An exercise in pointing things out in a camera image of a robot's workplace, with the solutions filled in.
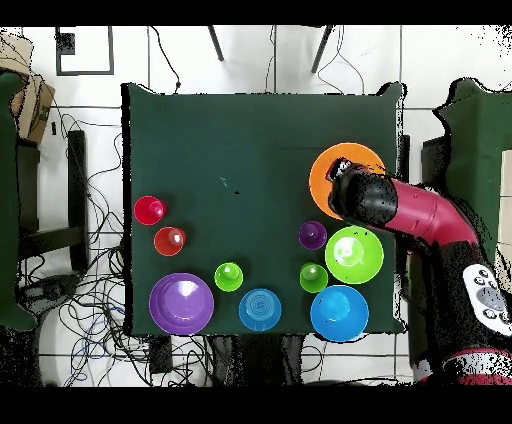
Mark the orange bowl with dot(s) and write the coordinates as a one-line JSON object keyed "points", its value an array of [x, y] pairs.
{"points": [[320, 188]]}

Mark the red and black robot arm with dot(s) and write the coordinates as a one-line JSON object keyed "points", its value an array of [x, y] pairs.
{"points": [[424, 212]]}

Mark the purple cup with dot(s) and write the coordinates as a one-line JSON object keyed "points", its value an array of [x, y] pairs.
{"points": [[312, 236]]}

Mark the green bowl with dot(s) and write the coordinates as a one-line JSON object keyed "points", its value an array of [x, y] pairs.
{"points": [[354, 254]]}

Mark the dark green table cloth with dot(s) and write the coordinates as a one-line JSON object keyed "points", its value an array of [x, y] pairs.
{"points": [[240, 140]]}

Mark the plain green cup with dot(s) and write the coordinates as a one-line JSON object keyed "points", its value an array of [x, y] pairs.
{"points": [[313, 278]]}

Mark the black tripod leg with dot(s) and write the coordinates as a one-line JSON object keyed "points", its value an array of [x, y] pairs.
{"points": [[322, 48], [215, 44]]}

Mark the green cloth covered side table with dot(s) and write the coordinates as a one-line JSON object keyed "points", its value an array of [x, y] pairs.
{"points": [[480, 140], [8, 200]]}

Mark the large blue bowl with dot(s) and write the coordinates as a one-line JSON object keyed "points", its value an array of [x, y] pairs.
{"points": [[339, 313]]}

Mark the stepped green cup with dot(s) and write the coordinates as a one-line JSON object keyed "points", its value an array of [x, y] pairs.
{"points": [[228, 278]]}

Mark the small blue bowl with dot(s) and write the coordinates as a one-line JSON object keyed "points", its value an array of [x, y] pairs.
{"points": [[260, 310]]}

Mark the orange cup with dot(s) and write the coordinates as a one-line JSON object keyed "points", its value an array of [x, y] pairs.
{"points": [[166, 242]]}

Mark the red cup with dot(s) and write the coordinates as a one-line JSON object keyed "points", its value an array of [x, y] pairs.
{"points": [[144, 210]]}

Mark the purple bowl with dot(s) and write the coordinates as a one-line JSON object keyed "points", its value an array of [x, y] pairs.
{"points": [[181, 304]]}

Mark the black power adapter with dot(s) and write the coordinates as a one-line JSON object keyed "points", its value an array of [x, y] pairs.
{"points": [[160, 356]]}

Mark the cardboard box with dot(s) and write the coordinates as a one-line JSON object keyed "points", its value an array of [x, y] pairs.
{"points": [[34, 108]]}

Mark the grey base with knob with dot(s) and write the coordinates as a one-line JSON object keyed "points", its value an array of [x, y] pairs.
{"points": [[52, 290]]}

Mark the black stand frame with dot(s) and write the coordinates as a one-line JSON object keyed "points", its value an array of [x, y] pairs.
{"points": [[404, 160], [78, 180]]}

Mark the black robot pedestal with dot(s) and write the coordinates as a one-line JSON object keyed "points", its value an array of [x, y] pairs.
{"points": [[256, 360]]}

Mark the black square floor frame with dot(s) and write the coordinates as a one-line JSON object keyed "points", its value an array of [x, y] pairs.
{"points": [[66, 44]]}

